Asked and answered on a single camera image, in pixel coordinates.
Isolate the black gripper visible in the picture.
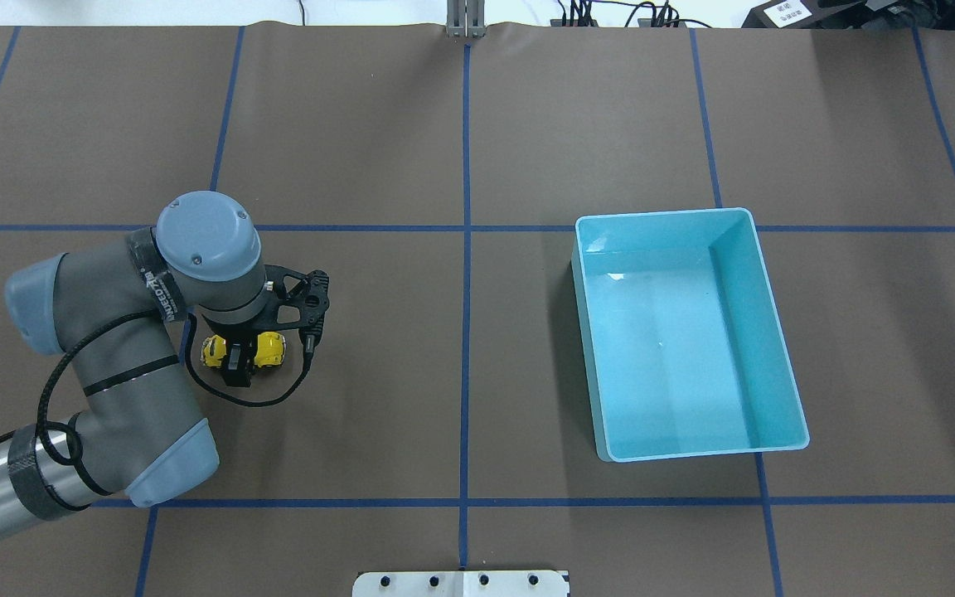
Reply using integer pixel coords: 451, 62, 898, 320
215, 325, 265, 388

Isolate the yellow beetle toy car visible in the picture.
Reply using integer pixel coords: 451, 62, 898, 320
200, 332, 287, 369

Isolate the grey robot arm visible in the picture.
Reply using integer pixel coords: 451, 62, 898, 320
0, 192, 268, 541

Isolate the light blue plastic bin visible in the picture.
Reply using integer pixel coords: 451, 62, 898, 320
570, 207, 811, 464

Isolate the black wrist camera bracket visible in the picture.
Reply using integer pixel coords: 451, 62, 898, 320
255, 265, 330, 349

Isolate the black camera cable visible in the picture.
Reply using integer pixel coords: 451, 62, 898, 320
35, 308, 316, 497

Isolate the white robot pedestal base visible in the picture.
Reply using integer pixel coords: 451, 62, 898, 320
351, 570, 571, 596

